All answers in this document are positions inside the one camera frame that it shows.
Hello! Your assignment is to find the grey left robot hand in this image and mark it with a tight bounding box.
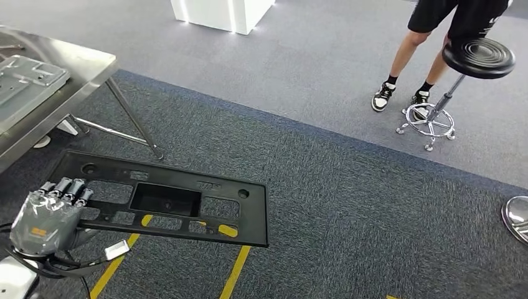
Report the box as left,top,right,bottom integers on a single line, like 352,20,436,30
9,177,100,257

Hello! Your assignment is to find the black plastic panel part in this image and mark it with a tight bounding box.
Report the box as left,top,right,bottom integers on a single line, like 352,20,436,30
46,149,270,249

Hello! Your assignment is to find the stainless steel workbench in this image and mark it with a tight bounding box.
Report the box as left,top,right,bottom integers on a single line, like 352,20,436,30
0,24,164,174

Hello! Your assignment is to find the stamped grey metal plate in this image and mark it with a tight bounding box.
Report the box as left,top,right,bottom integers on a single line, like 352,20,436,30
0,54,71,135

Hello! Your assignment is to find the yellow floor tape square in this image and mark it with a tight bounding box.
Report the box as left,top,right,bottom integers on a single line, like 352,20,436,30
90,214,252,299

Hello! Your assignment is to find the person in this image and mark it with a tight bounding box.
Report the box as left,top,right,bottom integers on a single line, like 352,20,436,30
371,0,514,121

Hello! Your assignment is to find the black seat chrome stool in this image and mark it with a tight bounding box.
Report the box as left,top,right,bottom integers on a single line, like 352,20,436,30
395,37,516,152

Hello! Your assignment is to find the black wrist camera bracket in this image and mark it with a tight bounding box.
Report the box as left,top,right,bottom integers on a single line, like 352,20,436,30
24,252,109,279

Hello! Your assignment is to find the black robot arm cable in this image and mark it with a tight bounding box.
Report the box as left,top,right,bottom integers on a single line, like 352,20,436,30
0,222,93,299

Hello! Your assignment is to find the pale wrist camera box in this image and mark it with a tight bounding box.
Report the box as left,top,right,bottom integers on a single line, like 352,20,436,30
103,240,131,262

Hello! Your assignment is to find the white lit pedestal block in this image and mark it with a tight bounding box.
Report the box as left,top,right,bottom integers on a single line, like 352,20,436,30
170,0,276,36

